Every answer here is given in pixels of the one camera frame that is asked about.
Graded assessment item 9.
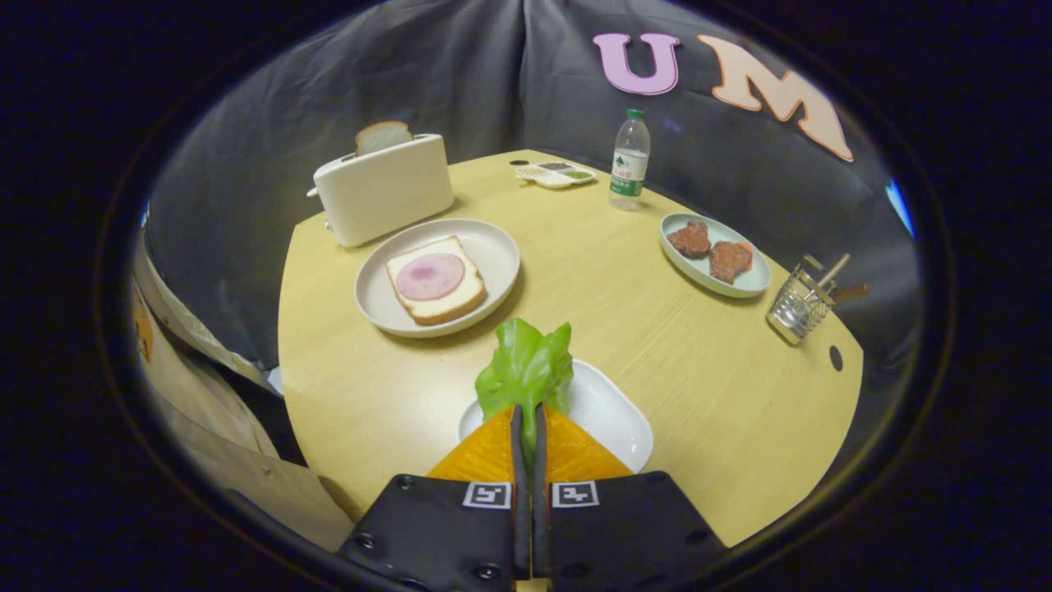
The wooden-handled utensil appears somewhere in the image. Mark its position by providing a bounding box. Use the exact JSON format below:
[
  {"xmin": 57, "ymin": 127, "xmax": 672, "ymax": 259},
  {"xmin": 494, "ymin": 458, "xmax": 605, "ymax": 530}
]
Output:
[{"xmin": 814, "ymin": 253, "xmax": 852, "ymax": 289}]

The tan cardboard box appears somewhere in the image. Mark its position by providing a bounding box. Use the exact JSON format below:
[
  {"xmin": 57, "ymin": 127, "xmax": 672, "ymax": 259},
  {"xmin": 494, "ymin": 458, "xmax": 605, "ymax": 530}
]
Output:
[{"xmin": 131, "ymin": 238, "xmax": 356, "ymax": 552}]

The square white bread slice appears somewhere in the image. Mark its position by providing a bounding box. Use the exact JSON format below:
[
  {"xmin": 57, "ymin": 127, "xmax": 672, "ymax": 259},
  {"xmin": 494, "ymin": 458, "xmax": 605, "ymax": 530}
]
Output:
[{"xmin": 385, "ymin": 236, "xmax": 487, "ymax": 326}]

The white rectangular plate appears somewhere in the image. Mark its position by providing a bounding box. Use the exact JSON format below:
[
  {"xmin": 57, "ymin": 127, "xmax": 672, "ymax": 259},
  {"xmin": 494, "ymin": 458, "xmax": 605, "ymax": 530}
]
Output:
[{"xmin": 458, "ymin": 359, "xmax": 654, "ymax": 474}]

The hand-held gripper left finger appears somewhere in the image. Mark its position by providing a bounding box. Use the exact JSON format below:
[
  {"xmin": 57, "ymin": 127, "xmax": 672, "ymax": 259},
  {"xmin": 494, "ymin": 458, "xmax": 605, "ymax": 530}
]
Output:
[{"xmin": 339, "ymin": 405, "xmax": 532, "ymax": 592}]

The beige round plate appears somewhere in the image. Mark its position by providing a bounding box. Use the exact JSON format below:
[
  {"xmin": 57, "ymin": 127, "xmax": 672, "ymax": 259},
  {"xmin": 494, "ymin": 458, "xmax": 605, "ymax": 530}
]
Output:
[{"xmin": 354, "ymin": 218, "xmax": 522, "ymax": 339}]

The green lettuce leaf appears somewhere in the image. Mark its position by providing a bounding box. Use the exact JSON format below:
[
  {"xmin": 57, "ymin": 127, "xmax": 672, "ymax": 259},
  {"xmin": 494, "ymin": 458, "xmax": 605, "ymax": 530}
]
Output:
[{"xmin": 475, "ymin": 318, "xmax": 574, "ymax": 461}]

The bread slice with brown crust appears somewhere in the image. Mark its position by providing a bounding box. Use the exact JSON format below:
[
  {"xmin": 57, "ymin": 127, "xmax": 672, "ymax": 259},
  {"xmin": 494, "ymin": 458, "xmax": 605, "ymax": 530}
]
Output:
[{"xmin": 355, "ymin": 121, "xmax": 414, "ymax": 157}]

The metal wire utensil holder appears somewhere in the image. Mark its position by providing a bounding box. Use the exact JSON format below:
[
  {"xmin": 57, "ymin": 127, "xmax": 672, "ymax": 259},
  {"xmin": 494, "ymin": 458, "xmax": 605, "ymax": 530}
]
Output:
[{"xmin": 767, "ymin": 255, "xmax": 837, "ymax": 346}]

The pink ham slice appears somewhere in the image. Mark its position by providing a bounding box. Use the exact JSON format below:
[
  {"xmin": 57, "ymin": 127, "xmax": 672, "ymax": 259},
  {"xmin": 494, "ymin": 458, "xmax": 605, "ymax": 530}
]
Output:
[{"xmin": 396, "ymin": 253, "xmax": 466, "ymax": 301}]

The white divided condiment dish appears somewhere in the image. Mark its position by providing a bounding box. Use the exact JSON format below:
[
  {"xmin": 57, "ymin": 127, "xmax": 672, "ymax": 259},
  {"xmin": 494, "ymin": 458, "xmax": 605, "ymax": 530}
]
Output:
[{"xmin": 515, "ymin": 161, "xmax": 598, "ymax": 190}]

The clear plastic water bottle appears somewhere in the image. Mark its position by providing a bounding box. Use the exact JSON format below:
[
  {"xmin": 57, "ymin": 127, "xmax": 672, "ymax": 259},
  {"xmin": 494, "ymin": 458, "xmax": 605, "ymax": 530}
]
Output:
[{"xmin": 609, "ymin": 109, "xmax": 651, "ymax": 211}]

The pale green oval plate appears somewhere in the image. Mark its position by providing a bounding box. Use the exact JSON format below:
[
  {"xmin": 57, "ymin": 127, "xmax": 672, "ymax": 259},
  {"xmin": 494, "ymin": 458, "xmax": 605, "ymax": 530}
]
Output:
[{"xmin": 660, "ymin": 213, "xmax": 772, "ymax": 298}]

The black backdrop cloth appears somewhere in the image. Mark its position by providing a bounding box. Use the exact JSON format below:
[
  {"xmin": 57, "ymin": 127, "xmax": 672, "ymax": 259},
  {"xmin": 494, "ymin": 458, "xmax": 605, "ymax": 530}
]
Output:
[{"xmin": 144, "ymin": 0, "xmax": 917, "ymax": 371}]

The white toaster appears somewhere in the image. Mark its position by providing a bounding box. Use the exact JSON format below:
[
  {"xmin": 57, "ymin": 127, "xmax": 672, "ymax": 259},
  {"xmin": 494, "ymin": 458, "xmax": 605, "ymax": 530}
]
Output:
[{"xmin": 307, "ymin": 134, "xmax": 455, "ymax": 248}]

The brown meat patty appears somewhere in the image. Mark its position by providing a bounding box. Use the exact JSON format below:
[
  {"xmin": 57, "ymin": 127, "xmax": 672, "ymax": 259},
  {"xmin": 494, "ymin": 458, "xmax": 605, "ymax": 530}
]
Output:
[
  {"xmin": 709, "ymin": 241, "xmax": 754, "ymax": 285},
  {"xmin": 667, "ymin": 221, "xmax": 712, "ymax": 259}
]

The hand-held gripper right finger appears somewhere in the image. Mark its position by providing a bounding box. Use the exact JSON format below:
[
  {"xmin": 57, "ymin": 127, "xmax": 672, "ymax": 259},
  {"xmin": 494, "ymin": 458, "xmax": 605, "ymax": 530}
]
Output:
[{"xmin": 533, "ymin": 403, "xmax": 728, "ymax": 592}]

